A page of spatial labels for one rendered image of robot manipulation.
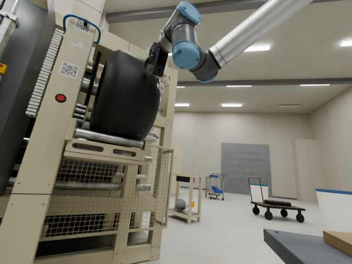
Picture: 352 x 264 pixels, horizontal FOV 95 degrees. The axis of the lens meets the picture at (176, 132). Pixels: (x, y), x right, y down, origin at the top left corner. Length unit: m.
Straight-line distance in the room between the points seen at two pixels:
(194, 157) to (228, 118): 3.80
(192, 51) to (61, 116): 0.68
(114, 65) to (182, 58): 0.41
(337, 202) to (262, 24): 3.30
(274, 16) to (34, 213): 1.15
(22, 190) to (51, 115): 0.33
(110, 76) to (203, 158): 11.15
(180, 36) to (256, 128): 12.28
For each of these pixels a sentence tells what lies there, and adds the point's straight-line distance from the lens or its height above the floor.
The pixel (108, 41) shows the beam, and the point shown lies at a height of 1.70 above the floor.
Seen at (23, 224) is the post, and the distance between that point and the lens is 0.96.
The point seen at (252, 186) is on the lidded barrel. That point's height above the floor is 0.65.
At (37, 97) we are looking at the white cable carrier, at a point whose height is 1.04.
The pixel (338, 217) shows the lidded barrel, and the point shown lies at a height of 0.36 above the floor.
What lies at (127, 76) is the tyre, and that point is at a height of 1.18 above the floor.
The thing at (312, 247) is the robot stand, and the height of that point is 0.60.
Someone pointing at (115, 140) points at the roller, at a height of 0.89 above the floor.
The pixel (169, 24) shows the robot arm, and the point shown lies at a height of 1.27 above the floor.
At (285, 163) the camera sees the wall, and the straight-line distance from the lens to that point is 12.82.
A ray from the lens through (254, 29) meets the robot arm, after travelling 0.69.
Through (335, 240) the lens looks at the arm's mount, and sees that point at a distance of 0.67.
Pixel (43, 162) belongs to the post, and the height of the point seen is 0.75.
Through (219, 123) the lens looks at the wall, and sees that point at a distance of 12.40.
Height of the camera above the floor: 0.75
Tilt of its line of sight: 15 degrees up
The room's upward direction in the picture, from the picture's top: 5 degrees clockwise
